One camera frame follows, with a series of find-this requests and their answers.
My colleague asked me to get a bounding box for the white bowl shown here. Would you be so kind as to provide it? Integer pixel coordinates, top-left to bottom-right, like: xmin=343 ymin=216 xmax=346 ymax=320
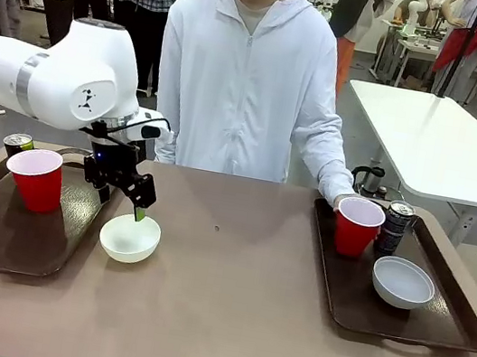
xmin=95 ymin=209 xmax=164 ymax=269
xmin=366 ymin=253 xmax=441 ymax=315

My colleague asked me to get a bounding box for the white background table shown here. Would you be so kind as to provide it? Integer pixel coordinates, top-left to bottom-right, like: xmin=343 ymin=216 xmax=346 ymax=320
xmin=370 ymin=17 xmax=477 ymax=101

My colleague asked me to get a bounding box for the person in white hoodie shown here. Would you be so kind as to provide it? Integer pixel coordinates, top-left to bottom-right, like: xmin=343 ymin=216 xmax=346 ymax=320
xmin=140 ymin=0 xmax=387 ymax=207

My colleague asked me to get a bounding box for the brown plastic tray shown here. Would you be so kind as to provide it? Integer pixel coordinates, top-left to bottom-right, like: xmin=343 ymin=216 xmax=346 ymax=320
xmin=0 ymin=135 xmax=127 ymax=291
xmin=290 ymin=193 xmax=477 ymax=357

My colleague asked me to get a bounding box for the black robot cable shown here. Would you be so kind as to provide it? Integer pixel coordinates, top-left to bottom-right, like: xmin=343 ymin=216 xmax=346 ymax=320
xmin=79 ymin=102 xmax=173 ymax=155

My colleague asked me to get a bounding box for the black and green drink can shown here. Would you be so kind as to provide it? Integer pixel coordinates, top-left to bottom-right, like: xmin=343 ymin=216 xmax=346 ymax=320
xmin=0 ymin=130 xmax=38 ymax=163

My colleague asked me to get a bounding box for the person's left forearm white sleeve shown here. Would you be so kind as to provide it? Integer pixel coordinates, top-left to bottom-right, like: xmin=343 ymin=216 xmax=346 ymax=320
xmin=280 ymin=100 xmax=368 ymax=207

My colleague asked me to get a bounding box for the person's right forearm white sleeve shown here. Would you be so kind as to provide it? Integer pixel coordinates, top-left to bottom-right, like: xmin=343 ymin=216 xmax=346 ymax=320
xmin=142 ymin=0 xmax=204 ymax=165

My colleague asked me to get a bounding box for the white side table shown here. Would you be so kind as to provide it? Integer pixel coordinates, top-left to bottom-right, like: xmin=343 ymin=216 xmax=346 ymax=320
xmin=325 ymin=78 xmax=477 ymax=251

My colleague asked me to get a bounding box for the person with red apron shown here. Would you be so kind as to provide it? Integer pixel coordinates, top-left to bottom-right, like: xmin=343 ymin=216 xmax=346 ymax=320
xmin=426 ymin=0 xmax=477 ymax=108

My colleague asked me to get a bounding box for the person in black top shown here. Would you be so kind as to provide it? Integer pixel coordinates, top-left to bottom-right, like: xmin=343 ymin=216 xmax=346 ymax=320
xmin=315 ymin=0 xmax=398 ymax=107

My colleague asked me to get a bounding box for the red plastic cup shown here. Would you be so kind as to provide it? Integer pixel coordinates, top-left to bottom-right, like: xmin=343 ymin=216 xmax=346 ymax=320
xmin=328 ymin=193 xmax=389 ymax=262
xmin=0 ymin=143 xmax=71 ymax=217

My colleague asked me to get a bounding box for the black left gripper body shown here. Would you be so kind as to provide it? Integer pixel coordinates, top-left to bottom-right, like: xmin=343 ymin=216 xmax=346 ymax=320
xmin=79 ymin=136 xmax=141 ymax=193

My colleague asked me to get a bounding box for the person's left hand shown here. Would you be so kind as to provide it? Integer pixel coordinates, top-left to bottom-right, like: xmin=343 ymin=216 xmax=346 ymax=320
xmin=331 ymin=189 xmax=377 ymax=220

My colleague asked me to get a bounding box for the black pole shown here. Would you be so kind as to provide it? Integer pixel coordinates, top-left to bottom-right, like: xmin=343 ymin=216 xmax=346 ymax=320
xmin=436 ymin=0 xmax=477 ymax=104

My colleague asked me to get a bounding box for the dark blue speckled drink can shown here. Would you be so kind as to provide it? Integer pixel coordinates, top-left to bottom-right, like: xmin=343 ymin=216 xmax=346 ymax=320
xmin=370 ymin=197 xmax=418 ymax=264

